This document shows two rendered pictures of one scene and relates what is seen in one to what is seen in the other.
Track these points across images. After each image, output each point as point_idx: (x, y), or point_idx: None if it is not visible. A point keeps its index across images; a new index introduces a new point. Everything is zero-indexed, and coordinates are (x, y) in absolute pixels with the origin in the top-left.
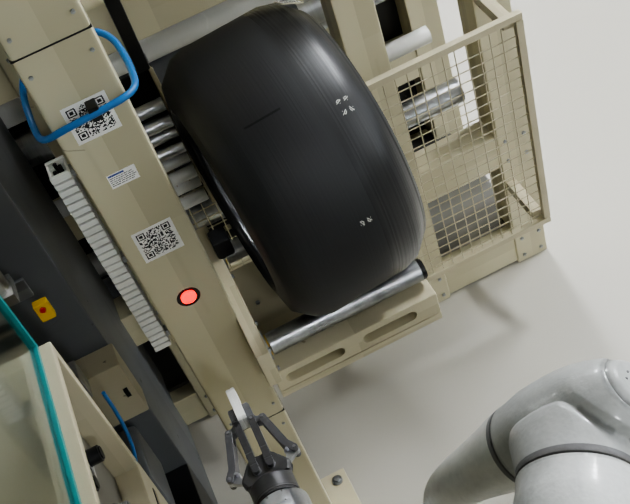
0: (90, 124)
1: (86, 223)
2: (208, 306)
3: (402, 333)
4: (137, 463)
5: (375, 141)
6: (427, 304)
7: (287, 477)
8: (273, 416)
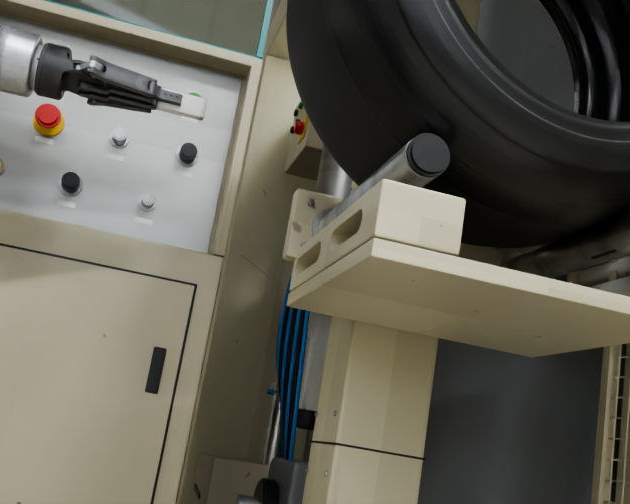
0: None
1: None
2: None
3: (345, 259)
4: (218, 257)
5: None
6: (371, 200)
7: (55, 46)
8: (328, 446)
